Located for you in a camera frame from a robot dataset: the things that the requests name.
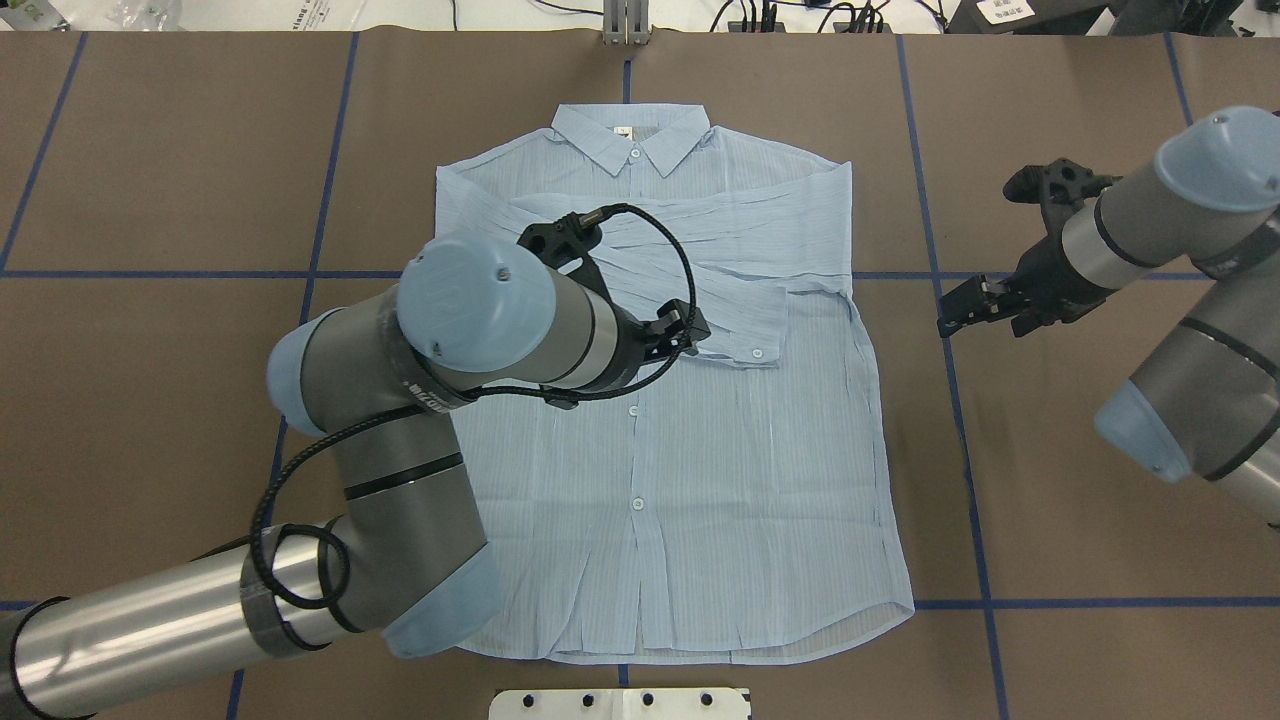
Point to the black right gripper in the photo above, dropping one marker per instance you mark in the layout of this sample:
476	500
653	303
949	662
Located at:
1046	281

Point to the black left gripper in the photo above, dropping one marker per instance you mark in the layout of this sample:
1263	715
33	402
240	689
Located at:
641	349

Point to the light blue button-up shirt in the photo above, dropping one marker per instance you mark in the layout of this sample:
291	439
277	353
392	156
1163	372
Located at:
739	510

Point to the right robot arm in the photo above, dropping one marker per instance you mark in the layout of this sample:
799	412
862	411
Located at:
1202	404

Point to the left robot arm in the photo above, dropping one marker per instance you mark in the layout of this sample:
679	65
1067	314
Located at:
374	527

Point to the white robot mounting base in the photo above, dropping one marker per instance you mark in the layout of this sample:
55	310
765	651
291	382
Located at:
624	703

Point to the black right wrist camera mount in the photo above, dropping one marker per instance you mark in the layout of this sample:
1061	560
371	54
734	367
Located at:
1059	189

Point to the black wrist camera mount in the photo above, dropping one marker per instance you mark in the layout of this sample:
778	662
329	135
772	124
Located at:
1059	189
566	240

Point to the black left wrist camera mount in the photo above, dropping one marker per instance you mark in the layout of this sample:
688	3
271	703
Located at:
566	240

